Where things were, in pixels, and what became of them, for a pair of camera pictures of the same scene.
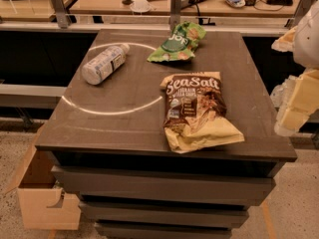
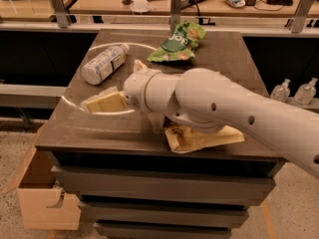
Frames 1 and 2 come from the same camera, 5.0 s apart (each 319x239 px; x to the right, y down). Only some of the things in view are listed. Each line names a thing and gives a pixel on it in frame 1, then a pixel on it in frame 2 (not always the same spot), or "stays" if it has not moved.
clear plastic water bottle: x=104 y=64 stays
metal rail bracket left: x=63 y=19 stays
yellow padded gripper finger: x=286 y=43 -> x=139 y=66
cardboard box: x=42 y=204 stays
